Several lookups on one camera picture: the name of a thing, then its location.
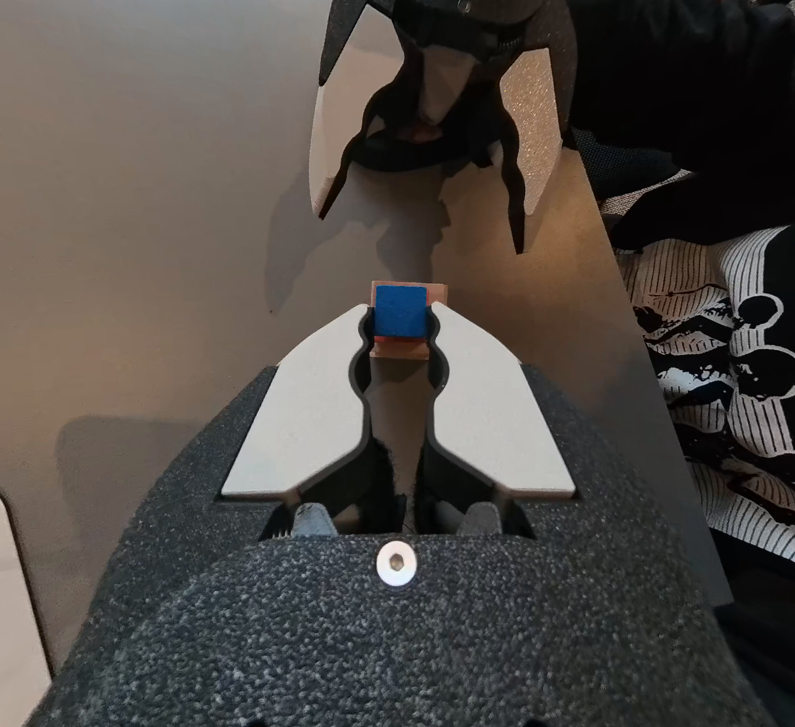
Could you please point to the tiny blue cube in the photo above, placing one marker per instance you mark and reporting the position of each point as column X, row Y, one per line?
column 403, row 312

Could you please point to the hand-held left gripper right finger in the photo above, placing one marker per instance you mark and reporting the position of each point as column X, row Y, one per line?
column 497, row 423

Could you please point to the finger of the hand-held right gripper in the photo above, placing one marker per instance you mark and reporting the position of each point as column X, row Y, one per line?
column 540, row 119
column 333, row 137

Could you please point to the medium wooden cube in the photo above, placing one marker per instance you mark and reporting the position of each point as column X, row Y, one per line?
column 404, row 320

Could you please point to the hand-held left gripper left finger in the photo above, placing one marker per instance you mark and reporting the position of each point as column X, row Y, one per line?
column 298, row 423

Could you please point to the white document stand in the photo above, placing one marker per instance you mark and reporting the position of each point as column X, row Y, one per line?
column 19, row 628

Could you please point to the person's right forearm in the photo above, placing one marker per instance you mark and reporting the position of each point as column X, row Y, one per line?
column 683, row 69

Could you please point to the person's printed shirt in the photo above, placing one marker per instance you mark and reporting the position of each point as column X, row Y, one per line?
column 721, row 367

